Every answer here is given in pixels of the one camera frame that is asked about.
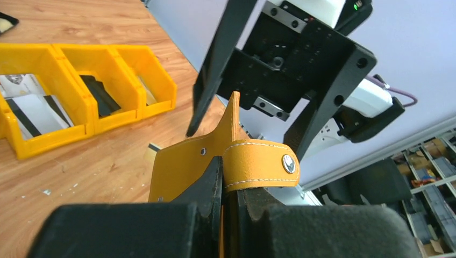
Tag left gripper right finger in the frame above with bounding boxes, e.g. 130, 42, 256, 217
236, 188, 421, 257

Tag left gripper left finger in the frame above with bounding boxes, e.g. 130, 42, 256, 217
27, 156, 223, 257

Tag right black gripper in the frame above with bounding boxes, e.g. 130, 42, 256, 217
186, 1, 377, 160

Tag yellow leather card holder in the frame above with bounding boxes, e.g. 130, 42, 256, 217
148, 91, 301, 257

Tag grey credit card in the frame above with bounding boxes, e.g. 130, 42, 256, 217
148, 142, 161, 152

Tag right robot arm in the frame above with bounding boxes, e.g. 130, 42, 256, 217
187, 1, 405, 158

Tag gold cards in bin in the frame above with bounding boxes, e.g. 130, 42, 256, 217
137, 75, 157, 106

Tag black card holder in bin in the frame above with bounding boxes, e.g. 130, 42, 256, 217
80, 75, 121, 118

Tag white cards in bin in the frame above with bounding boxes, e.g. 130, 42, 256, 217
1, 74, 74, 140

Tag cluttered storage shelf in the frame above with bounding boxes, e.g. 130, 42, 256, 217
313, 132, 456, 258

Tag yellow three-compartment bin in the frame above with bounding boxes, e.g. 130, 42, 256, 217
1, 43, 177, 160

